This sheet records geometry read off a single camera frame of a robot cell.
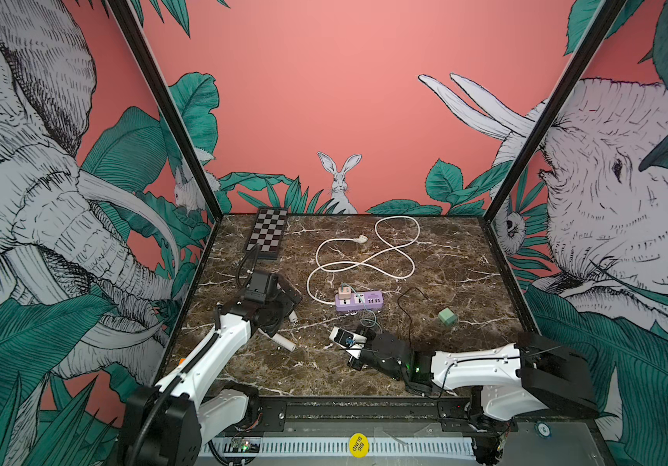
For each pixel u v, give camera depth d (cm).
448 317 90
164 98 84
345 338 61
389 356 57
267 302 66
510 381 46
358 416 75
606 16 70
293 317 90
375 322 90
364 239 111
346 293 90
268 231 111
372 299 93
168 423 38
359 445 70
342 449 70
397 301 96
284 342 86
